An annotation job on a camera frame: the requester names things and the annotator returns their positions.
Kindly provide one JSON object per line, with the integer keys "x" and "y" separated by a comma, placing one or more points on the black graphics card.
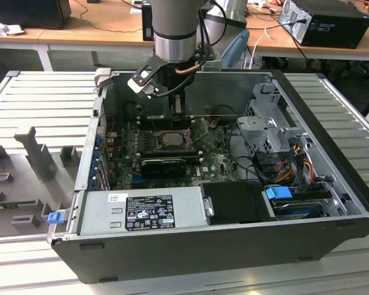
{"x": 163, "y": 168}

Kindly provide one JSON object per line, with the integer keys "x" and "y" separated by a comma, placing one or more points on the black CPU socket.
{"x": 157, "y": 144}

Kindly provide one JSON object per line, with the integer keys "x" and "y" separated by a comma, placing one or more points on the blue expansion slot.
{"x": 136, "y": 179}

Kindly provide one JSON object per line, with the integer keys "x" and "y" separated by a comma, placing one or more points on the grey plastic case latch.
{"x": 103, "y": 77}

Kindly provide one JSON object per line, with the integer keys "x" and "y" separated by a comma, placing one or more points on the grey plastic parts rack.
{"x": 34, "y": 153}

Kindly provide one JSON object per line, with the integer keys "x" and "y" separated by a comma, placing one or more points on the crumpled white paper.
{"x": 6, "y": 29}

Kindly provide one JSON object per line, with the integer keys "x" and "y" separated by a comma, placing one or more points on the blue case latch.
{"x": 55, "y": 218}

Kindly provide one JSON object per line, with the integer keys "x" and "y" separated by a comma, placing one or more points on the green motherboard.
{"x": 215, "y": 166}

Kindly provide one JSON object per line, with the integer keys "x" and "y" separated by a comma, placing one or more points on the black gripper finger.
{"x": 178, "y": 116}

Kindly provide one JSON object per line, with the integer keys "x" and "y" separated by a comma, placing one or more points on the large black box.
{"x": 27, "y": 12}

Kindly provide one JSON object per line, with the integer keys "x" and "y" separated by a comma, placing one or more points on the wooden desk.
{"x": 32, "y": 34}
{"x": 283, "y": 43}
{"x": 64, "y": 37}

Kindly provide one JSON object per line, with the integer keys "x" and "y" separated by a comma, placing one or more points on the silver square CPU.
{"x": 173, "y": 139}

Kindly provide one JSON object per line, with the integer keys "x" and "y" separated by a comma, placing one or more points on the silver power supply unit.
{"x": 95, "y": 215}

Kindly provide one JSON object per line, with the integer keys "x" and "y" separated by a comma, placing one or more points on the black open PC case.
{"x": 203, "y": 252}

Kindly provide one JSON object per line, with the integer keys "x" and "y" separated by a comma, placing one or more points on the green RAM stick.
{"x": 9, "y": 204}

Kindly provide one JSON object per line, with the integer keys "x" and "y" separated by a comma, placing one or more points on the small black box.
{"x": 147, "y": 24}

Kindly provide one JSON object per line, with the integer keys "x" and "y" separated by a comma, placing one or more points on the grey metal drive cage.
{"x": 255, "y": 129}

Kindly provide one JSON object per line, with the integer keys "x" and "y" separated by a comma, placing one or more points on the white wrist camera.
{"x": 138, "y": 84}

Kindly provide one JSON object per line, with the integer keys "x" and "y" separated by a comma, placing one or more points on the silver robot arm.
{"x": 172, "y": 18}

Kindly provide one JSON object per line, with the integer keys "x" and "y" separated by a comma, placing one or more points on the hard disk in blue carrier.
{"x": 295, "y": 210}

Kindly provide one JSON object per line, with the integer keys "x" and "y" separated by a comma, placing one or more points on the black desktop PC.
{"x": 335, "y": 30}

